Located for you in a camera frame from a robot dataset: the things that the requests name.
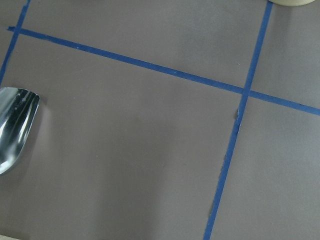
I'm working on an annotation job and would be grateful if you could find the metal ice scoop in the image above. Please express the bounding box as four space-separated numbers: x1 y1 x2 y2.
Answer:
0 87 40 175

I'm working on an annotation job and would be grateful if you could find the wooden stand with round base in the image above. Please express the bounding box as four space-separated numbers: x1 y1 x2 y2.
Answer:
268 0 316 7

